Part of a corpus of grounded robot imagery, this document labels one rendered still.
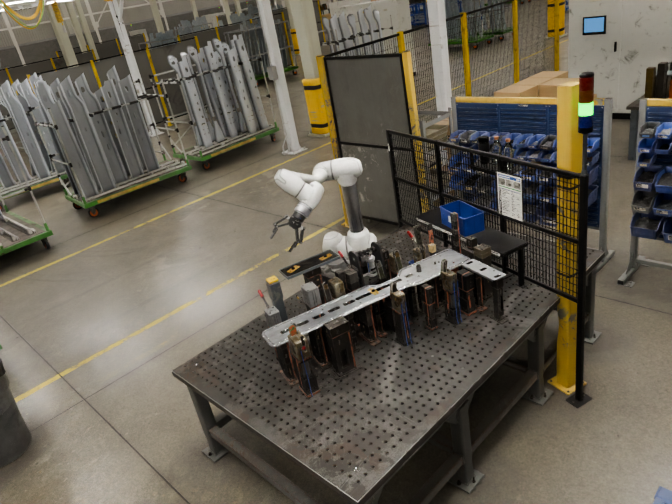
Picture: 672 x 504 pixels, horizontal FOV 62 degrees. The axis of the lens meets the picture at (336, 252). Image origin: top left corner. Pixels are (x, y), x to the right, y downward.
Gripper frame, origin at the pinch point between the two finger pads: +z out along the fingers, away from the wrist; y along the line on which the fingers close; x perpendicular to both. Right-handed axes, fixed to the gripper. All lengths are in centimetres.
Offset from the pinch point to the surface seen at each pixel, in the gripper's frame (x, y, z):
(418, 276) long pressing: 12, -81, -30
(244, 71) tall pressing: -767, 25, -333
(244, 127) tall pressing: -795, -38, -253
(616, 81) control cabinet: -324, -398, -544
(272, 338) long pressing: 11, -22, 47
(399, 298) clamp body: 30, -67, -9
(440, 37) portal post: -313, -118, -376
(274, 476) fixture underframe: 5, -71, 113
